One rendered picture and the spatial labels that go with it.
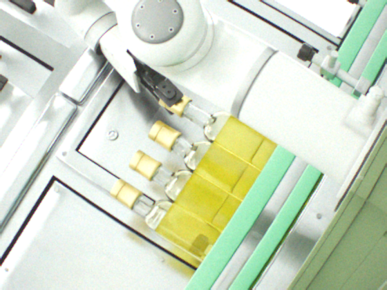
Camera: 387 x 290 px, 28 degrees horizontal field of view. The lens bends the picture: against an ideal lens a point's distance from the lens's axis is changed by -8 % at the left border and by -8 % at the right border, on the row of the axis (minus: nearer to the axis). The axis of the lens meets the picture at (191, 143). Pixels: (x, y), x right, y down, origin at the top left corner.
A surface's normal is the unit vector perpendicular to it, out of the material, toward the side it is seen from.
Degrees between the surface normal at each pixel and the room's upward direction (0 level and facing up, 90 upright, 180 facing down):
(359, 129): 89
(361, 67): 90
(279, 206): 90
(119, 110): 90
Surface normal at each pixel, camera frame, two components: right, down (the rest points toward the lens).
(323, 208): -0.04, -0.26
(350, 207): -0.52, 0.62
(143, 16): -0.33, -0.02
